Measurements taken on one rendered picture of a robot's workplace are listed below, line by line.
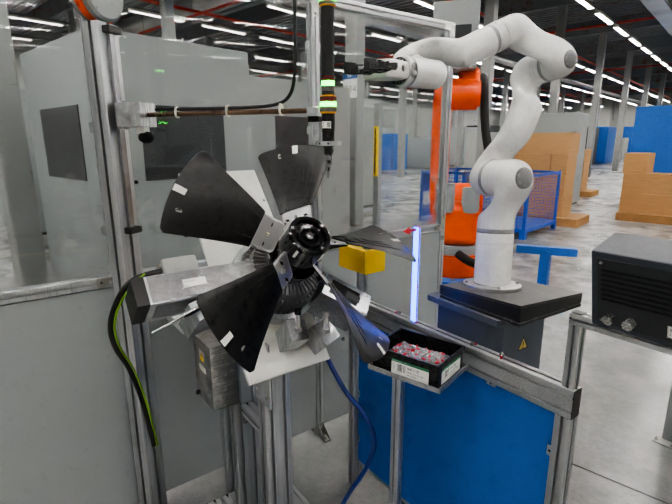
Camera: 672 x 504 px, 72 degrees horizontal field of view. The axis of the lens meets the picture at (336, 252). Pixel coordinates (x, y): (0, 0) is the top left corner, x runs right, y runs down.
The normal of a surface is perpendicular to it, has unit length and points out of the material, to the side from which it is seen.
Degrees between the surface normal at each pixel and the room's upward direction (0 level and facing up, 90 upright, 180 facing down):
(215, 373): 90
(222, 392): 90
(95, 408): 90
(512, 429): 90
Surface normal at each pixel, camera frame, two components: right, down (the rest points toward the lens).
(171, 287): 0.45, -0.48
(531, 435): -0.80, 0.14
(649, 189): -0.65, 0.18
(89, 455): 0.59, 0.18
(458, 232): -0.24, 0.22
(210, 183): 0.23, -0.03
